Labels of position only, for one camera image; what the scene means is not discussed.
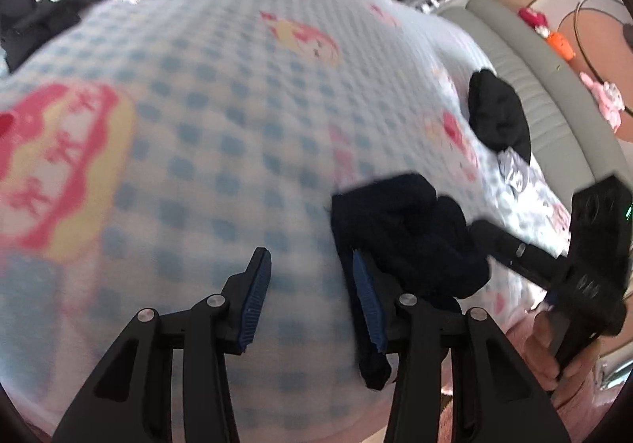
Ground navy blue striped shorts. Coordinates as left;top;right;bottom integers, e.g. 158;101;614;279
330;173;490;390

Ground person's right hand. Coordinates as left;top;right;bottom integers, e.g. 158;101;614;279
523;311;601;408

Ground grey upholstered headboard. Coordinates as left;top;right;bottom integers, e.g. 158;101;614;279
439;0;632;206

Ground black folded garment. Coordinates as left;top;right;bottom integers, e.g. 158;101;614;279
468;69;532;163

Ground pink bunny plush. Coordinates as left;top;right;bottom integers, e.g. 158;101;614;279
579;72;625;133

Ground orange plush toy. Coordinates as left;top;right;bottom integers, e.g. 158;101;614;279
545;31;576;63

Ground red plush toy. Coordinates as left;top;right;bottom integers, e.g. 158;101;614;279
517;7;550;39

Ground blue checkered cartoon blanket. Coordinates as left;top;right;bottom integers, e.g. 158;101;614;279
1;0;567;442

